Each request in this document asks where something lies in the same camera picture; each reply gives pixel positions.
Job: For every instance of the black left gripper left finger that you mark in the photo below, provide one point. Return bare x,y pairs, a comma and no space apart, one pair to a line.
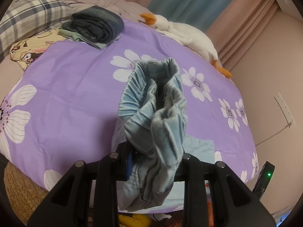
67,204

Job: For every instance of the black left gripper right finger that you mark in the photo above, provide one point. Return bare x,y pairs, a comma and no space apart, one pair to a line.
233,203

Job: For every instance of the light blue denim pants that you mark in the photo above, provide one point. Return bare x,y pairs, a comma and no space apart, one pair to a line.
151,116

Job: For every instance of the orange brown fuzzy rug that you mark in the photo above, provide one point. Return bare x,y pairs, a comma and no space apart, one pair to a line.
23,194

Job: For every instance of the black device green light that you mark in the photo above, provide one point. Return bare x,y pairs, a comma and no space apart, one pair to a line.
263,179

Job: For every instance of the yellow plush item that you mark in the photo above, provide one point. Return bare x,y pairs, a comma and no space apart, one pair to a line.
136,220

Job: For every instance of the purple floral bedsheet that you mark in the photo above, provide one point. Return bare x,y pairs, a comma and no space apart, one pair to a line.
64,108

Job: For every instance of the white power strip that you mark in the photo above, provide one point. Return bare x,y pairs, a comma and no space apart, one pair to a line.
285,110

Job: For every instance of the cream cartoon print cloth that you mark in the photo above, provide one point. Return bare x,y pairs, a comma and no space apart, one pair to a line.
25,52

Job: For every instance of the white goose plush toy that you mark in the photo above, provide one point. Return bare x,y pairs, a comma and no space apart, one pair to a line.
188,36

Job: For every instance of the green folded garment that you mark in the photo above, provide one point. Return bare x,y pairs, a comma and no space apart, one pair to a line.
76,37

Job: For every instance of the dark folded jeans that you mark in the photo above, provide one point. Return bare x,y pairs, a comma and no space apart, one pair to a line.
95,24

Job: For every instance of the plaid pillow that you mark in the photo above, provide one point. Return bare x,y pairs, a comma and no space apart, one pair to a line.
26,18

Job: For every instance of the teal curtain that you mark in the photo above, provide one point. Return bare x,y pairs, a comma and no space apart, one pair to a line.
198,13

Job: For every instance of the pink curtain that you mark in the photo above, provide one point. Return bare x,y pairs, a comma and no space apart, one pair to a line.
237,27

